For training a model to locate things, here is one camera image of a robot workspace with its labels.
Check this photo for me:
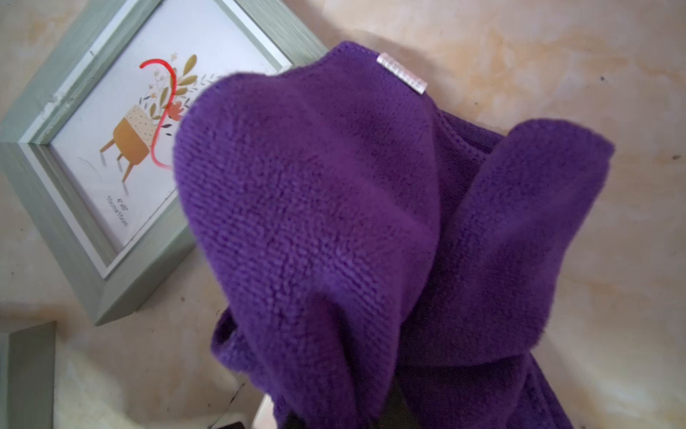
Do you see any purple cloth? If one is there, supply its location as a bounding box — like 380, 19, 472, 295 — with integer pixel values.
173, 42, 614, 428

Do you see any green picture frame near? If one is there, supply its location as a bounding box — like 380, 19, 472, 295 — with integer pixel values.
1, 1, 326, 325

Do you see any green picture frame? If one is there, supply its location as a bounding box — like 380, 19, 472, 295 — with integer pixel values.
1, 318, 56, 428
1, 1, 326, 325

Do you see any green picture frame far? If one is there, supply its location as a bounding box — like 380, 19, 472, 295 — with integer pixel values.
1, 318, 56, 428

